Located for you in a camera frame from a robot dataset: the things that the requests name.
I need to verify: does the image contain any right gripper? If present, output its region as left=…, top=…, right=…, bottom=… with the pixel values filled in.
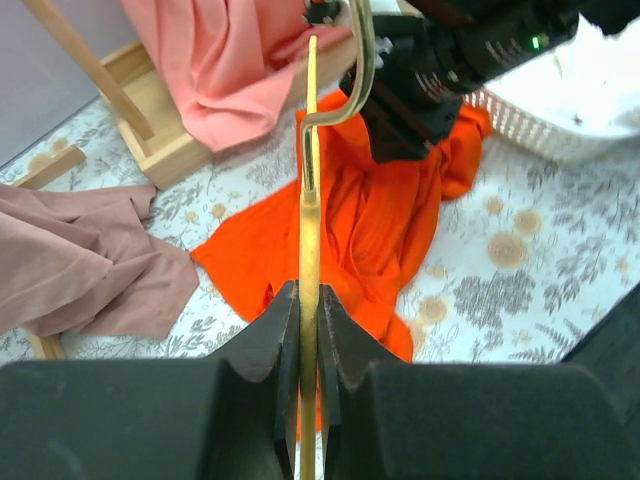
left=360, top=14, right=462, bottom=164

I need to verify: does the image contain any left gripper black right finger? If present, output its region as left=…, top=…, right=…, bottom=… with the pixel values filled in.
left=318, top=286, right=639, bottom=479

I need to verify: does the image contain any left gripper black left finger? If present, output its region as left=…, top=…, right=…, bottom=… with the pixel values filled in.
left=1, top=282, right=299, bottom=479

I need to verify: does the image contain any orange t-shirt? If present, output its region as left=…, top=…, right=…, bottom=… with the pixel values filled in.
left=191, top=105, right=492, bottom=361

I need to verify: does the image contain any yellow plastic hanger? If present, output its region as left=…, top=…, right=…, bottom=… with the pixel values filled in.
left=298, top=0, right=376, bottom=479

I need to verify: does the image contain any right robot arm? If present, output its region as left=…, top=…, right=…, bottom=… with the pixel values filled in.
left=360, top=0, right=639, bottom=164

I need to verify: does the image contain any white plastic laundry basket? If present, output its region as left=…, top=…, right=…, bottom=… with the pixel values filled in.
left=464, top=87, right=639, bottom=163

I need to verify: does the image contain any white cloth in basket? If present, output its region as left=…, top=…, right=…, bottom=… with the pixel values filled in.
left=486, top=18, right=639, bottom=136

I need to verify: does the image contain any salmon pink pleated garment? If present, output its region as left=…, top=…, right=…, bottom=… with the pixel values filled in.
left=121, top=0, right=351, bottom=152

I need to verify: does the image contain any dusty pink hanging garment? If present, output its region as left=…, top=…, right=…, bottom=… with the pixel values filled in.
left=1, top=185, right=199, bottom=339

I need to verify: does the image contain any wooden rack with tray base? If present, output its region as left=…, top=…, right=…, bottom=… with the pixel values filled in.
left=28, top=1, right=355, bottom=189

